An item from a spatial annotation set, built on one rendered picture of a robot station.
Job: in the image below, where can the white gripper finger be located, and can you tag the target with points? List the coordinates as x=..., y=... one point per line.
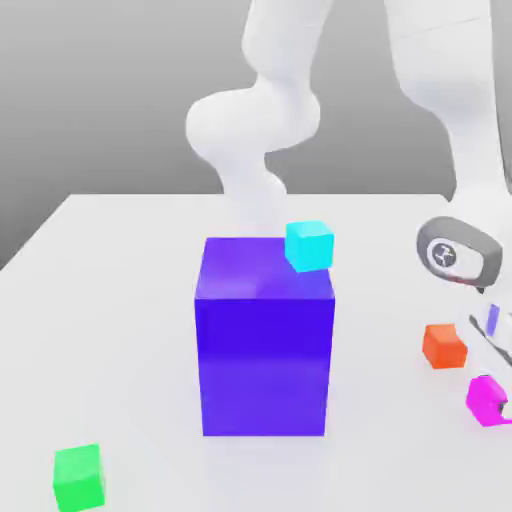
x=506, y=411

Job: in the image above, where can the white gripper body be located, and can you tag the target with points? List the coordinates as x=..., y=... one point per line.
x=500, y=340

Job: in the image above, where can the small magenta cube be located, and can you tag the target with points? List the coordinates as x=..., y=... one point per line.
x=482, y=402

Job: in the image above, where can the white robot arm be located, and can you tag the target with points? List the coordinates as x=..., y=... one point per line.
x=256, y=120

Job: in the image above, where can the small orange cube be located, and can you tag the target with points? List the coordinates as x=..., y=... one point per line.
x=444, y=347

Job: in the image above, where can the small cyan cube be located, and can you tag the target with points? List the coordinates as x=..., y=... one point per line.
x=310, y=247

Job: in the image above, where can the small green cube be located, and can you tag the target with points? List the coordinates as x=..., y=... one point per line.
x=78, y=478

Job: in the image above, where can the large purple box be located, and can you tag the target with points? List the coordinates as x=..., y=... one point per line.
x=262, y=352

